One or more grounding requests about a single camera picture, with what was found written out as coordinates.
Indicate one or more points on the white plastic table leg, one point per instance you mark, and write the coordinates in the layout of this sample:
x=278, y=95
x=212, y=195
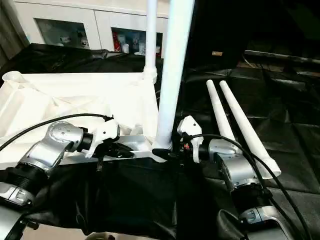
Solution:
x=151, y=37
x=220, y=107
x=240, y=117
x=172, y=62

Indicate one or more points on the white plastic table top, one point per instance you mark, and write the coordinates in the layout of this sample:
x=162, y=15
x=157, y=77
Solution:
x=62, y=95

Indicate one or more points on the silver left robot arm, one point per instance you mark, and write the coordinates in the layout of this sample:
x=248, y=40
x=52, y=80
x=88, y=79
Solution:
x=50, y=150

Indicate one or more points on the black left robot foot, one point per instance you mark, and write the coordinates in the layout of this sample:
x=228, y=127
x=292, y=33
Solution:
x=100, y=236

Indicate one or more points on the small tan label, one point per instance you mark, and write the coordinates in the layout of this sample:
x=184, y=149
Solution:
x=217, y=53

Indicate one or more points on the small white jar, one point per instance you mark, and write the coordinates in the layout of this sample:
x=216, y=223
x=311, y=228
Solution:
x=125, y=47

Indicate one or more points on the white blue carton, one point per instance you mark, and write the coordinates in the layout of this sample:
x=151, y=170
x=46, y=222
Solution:
x=135, y=42

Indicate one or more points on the black metal rod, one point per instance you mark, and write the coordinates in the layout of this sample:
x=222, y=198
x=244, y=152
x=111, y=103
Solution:
x=280, y=57

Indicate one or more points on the white glass-door cabinet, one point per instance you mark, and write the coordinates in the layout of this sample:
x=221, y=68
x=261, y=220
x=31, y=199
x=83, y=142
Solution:
x=100, y=17

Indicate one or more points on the grey curtain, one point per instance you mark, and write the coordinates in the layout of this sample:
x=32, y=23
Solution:
x=10, y=30

